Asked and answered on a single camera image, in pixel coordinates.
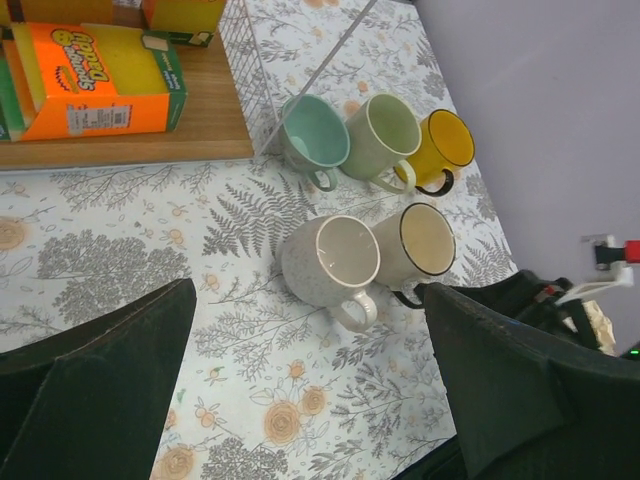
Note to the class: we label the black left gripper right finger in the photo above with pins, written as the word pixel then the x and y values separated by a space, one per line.
pixel 527 404

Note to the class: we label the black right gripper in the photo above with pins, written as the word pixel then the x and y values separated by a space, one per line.
pixel 535 302

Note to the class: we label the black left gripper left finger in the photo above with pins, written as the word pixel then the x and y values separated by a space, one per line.
pixel 91 402

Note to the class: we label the cream mug black rim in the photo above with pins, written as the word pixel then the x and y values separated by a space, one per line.
pixel 415 244

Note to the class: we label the yellow black mug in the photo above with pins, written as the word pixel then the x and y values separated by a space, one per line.
pixel 447 146

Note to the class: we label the white mug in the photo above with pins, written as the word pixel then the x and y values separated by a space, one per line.
pixel 329 262

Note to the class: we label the sage green mug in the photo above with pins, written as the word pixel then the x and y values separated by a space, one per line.
pixel 383 134

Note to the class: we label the teal green mug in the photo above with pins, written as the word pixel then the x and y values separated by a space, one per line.
pixel 314 139

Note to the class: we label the floral tablecloth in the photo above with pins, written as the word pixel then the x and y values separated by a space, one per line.
pixel 269 388

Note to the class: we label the orange sponge pack front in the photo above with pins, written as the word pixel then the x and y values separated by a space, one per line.
pixel 80 81

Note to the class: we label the yellow sponge pack rear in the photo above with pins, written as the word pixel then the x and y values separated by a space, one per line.
pixel 186 22

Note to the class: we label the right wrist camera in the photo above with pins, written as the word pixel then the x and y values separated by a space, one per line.
pixel 606 264

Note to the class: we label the white wire wooden shelf rack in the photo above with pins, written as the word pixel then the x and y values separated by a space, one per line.
pixel 229 112

